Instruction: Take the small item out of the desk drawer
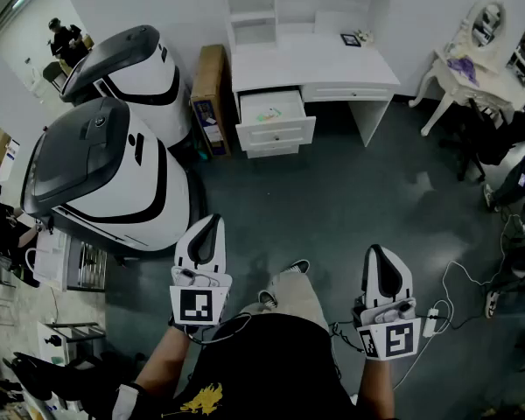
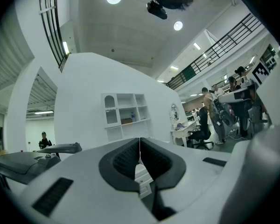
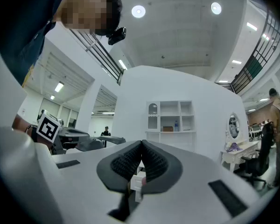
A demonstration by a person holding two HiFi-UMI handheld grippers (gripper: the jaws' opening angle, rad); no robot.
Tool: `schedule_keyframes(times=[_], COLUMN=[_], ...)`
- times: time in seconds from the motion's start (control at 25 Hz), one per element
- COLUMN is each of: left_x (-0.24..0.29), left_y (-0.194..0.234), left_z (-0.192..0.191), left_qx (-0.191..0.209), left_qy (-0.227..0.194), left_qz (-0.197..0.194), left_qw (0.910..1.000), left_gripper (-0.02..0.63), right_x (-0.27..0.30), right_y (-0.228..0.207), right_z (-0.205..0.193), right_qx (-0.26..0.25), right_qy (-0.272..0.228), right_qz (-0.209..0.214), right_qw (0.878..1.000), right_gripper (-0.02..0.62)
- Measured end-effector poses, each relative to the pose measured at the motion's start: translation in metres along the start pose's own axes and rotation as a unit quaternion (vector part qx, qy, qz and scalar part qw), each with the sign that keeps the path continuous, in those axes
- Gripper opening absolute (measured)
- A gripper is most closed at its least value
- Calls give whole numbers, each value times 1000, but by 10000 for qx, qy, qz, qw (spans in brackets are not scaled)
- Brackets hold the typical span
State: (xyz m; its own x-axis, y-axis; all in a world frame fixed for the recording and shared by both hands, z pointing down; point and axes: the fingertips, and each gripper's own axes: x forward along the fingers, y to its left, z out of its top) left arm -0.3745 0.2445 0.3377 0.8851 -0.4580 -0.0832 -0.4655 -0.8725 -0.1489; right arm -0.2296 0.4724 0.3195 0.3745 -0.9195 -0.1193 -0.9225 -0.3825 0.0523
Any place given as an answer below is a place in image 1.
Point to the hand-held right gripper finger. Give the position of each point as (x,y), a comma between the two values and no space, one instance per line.
(369,278)
(403,274)

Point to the person's right forearm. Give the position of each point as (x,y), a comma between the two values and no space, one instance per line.
(376,389)

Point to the white desk with hutch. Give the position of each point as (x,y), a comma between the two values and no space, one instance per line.
(315,64)

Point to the black picture frame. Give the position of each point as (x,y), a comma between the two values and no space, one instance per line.
(351,40)

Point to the person's left forearm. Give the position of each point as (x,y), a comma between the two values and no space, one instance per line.
(164,361)

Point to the person's beige trousers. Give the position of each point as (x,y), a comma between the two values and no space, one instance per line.
(295,296)

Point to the black chair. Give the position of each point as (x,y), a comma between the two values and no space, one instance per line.
(477,147)

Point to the person's black shirt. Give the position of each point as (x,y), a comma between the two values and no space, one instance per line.
(267,366)

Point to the white and black robot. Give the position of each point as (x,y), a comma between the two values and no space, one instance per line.
(114,177)
(144,72)

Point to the oval white-framed mirror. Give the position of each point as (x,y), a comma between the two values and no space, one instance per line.
(485,24)

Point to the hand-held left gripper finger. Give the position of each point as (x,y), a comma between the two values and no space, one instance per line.
(184,245)
(221,247)

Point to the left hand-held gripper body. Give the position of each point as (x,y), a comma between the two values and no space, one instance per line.
(197,306)

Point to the person's black sneaker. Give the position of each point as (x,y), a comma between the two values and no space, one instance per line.
(296,266)
(267,298)

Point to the white desk drawer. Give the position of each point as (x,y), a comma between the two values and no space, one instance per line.
(275,125)

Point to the purple cloth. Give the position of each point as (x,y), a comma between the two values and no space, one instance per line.
(464,68)

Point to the small potted plant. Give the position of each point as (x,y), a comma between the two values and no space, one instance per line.
(366,35)

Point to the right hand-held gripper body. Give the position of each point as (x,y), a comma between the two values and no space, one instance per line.
(394,335)

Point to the brown cardboard box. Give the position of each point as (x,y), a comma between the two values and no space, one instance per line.
(209,99)

